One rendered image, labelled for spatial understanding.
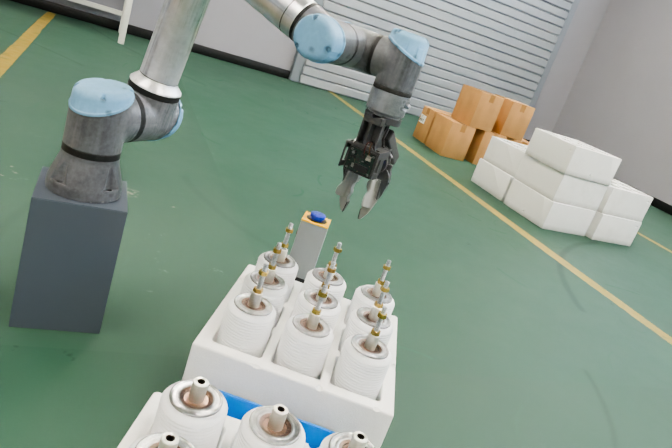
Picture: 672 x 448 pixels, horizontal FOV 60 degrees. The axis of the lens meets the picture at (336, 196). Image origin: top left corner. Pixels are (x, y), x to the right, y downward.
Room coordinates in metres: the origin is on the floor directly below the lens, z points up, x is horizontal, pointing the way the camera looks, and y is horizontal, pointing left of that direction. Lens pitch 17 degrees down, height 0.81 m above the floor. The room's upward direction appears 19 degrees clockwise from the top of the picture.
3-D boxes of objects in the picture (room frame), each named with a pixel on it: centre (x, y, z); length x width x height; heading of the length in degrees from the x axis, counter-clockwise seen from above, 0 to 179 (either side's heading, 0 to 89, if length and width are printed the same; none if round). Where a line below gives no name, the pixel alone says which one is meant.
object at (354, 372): (0.98, -0.15, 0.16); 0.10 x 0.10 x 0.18
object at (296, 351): (0.99, -0.04, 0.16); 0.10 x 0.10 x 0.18
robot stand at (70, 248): (1.14, 0.51, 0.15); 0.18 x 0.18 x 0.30; 25
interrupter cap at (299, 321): (0.99, -0.04, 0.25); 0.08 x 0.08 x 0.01
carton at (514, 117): (5.24, -1.21, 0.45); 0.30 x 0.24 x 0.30; 23
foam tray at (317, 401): (1.11, -0.04, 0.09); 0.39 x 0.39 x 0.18; 88
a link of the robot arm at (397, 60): (1.09, -0.03, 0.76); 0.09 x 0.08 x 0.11; 71
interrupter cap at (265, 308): (0.99, 0.08, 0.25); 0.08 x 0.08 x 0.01
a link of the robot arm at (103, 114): (1.15, 0.51, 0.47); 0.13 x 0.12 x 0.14; 161
